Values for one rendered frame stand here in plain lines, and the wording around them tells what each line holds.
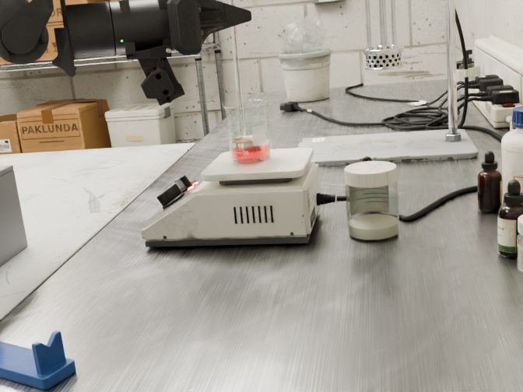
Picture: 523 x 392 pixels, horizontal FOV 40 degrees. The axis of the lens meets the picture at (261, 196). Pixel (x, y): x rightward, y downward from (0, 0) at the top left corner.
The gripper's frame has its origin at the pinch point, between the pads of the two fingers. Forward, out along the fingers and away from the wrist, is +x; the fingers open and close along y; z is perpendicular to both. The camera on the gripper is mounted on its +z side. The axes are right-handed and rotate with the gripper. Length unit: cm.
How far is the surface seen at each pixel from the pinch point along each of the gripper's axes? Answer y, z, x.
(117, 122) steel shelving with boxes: -233, 46, -5
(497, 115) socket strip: -35, 23, 56
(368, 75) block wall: -221, 36, 105
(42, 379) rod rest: 30.2, 24.8, -22.2
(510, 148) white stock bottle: 13.4, 16.4, 28.5
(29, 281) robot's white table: 4.8, 25.9, -24.9
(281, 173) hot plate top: 7.5, 17.0, 3.8
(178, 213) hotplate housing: 2.9, 21.2, -7.6
